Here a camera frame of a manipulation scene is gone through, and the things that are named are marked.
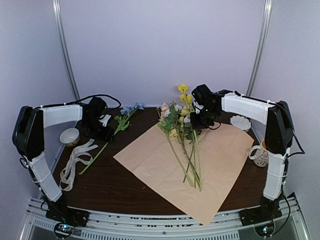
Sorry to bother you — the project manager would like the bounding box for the pink rose stem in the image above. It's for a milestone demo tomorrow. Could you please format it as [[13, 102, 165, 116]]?
[[179, 115, 199, 188]]

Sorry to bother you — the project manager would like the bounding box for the right white scalloped bowl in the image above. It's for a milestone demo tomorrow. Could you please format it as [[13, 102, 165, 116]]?
[[230, 115, 252, 132]]

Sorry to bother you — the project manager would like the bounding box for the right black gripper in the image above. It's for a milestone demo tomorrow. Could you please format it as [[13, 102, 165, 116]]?
[[191, 105, 219, 129]]

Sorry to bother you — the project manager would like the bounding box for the aluminium frame post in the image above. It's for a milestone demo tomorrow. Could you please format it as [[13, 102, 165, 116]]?
[[246, 0, 273, 97], [52, 0, 80, 100]]

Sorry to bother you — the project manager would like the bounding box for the pink wrapping paper sheet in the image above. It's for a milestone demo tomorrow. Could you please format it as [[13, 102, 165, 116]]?
[[112, 122, 255, 227]]

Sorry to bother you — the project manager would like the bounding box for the pale yellow flower stem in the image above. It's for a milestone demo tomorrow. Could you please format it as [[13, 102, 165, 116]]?
[[159, 102, 203, 190]]

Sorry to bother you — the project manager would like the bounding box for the right aluminium frame post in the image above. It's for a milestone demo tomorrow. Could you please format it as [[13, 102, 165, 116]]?
[[246, 0, 273, 97]]

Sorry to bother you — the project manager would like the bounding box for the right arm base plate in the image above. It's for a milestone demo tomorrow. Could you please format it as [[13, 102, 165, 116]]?
[[239, 206, 283, 238]]

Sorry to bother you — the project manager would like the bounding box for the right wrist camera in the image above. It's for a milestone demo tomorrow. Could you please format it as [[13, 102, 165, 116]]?
[[193, 103, 204, 114]]

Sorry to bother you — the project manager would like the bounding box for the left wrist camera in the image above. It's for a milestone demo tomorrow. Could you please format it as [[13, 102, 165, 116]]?
[[99, 114, 112, 127]]

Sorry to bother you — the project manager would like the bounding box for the white printed ribbon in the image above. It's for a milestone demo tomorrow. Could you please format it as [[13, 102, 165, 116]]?
[[59, 139, 98, 192]]

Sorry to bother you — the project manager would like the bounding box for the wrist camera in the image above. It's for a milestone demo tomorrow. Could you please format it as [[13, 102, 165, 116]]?
[[193, 103, 204, 114], [99, 114, 112, 127]]

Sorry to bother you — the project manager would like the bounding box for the blue flower stem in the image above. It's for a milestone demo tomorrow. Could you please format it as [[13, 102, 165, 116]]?
[[79, 102, 145, 175]]

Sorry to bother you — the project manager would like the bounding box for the white patterned mug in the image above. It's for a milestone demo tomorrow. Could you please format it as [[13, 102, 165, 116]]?
[[248, 140, 269, 168]]

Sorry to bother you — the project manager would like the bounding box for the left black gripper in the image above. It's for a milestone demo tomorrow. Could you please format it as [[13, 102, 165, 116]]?
[[82, 117, 115, 143]]

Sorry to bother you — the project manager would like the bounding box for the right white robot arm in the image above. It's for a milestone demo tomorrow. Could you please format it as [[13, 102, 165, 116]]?
[[191, 84, 299, 221]]

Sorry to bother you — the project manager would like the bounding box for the white rose stem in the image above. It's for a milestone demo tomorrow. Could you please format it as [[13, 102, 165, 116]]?
[[169, 101, 184, 125]]

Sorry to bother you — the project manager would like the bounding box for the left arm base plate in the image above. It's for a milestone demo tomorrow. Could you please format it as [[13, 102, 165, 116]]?
[[45, 208, 90, 239]]

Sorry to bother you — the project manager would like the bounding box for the front aluminium rail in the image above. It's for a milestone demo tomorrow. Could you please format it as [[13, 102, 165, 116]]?
[[24, 197, 305, 240]]

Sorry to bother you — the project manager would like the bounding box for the peach flower stem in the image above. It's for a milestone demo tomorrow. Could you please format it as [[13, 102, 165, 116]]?
[[157, 102, 192, 187]]

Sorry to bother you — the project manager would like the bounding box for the left aluminium frame post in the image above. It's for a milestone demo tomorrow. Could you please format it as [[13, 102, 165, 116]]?
[[52, 0, 80, 100]]

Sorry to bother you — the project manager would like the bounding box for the left white patterned bowl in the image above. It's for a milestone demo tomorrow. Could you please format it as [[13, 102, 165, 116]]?
[[59, 128, 80, 148]]

